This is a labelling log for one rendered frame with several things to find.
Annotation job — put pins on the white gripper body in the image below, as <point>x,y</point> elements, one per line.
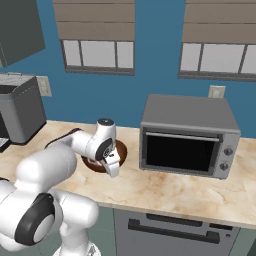
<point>111,166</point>

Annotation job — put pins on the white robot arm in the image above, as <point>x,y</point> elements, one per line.
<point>43,186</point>

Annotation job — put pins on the brown wooden bowl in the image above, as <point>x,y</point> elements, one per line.
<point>122,156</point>

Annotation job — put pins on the grey-green base cupboard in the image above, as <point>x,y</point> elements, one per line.
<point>103,233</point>

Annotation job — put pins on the grey toaster oven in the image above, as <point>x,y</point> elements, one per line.
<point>188,136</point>

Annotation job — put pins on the grey dishwasher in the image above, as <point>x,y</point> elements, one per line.
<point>173,236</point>

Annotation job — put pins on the grey coffee machine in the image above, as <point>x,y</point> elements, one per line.
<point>19,108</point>

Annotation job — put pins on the window with beige blind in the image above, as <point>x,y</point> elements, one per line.
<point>218,40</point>
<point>97,37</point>

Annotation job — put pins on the beige wall socket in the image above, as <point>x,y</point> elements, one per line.
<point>216,91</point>
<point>44,86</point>

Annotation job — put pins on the dark grey wall cupboard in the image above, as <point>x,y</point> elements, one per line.
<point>19,30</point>

